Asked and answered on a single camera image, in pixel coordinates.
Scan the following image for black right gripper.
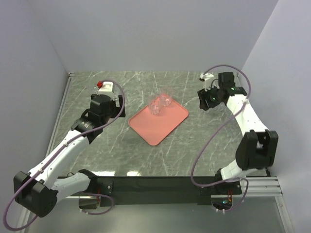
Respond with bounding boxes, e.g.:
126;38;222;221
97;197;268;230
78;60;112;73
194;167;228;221
197;83;223;111

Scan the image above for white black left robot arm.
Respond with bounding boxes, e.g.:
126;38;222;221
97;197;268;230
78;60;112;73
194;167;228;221
13;94;125;217

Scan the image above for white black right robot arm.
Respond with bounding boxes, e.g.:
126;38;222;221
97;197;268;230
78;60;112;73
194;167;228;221
197;72;278;194

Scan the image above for pink plastic tray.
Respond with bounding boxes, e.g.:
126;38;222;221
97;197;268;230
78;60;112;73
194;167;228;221
128;100;189;146

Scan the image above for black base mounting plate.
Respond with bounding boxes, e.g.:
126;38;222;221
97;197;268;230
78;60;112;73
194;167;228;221
82;176;242;205

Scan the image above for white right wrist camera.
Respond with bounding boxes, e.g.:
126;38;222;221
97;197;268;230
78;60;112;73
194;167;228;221
199;73;215;91

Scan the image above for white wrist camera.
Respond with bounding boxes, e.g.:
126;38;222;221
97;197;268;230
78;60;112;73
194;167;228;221
199;73;215;91
96;81;115;96

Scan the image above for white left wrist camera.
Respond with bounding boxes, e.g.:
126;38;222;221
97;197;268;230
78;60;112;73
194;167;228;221
96;81;115;96

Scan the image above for aluminium front frame rail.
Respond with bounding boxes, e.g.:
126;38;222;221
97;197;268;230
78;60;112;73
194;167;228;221
238;177;295;233

